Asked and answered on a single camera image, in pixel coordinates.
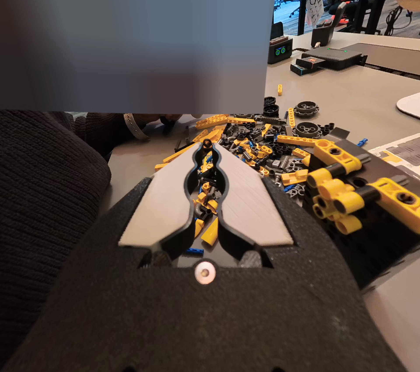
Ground black block with yellow connectors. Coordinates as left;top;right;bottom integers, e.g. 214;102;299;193
301;139;420;291

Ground black handle in dock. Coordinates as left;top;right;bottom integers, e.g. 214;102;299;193
311;2;347;48

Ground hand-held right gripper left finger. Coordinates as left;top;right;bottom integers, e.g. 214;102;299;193
119;142;210;251

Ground yellow printed sticker sheet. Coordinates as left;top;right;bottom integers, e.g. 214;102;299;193
367;133;420;179

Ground person's left forearm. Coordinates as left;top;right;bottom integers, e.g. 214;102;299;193
74;113;146;157

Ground grey wheel hub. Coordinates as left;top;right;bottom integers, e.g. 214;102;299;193
293;101;319;118
293;122;321;138

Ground grey flat pad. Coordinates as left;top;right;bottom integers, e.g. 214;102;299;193
341;42;420;76

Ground white patterned card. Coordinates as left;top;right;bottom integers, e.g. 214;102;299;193
305;0;326;26

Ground pile of yellow building pieces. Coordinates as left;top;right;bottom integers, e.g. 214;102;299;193
154;113;369;248

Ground black charger box green lights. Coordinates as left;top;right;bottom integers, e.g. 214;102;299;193
267;36;293;65

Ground wristwatch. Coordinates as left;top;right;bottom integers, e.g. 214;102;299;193
123;113;150;141

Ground black hub device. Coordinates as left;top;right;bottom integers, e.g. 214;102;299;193
290;48;368;76

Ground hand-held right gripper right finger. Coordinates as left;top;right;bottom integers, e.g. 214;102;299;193
210;143;294;254

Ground person's black knit sweater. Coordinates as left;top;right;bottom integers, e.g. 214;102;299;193
0;111;113;364

